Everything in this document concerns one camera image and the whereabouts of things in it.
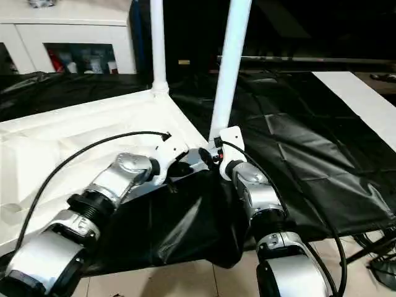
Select white plastic table leg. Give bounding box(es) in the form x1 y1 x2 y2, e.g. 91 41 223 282
149 0 171 97
208 0 252 149

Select white plastic table top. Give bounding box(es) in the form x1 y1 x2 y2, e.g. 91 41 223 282
0 82 218 258

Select black mat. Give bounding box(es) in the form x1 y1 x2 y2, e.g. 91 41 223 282
0 69 396 275

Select black case with yellow label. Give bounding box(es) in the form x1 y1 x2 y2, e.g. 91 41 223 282
129 0 228 75

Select silver metal bar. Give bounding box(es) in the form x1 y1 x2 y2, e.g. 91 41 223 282
216 54 396 65

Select white flat board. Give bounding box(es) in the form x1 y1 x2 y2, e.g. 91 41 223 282
311 71 396 150

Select red fire extinguisher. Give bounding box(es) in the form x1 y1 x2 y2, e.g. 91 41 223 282
48 51 61 74

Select white cabinet with windows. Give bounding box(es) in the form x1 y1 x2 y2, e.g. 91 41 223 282
0 0 137 75

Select dark round floor object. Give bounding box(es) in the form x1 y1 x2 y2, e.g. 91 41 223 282
369 256 396 288

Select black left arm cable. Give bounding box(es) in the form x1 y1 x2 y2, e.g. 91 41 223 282
14 131 173 252

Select black metal table frame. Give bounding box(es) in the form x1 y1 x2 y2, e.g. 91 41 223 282
342 241 391 267

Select black floor cables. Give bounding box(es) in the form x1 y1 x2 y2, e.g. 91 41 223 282
352 227 396 257

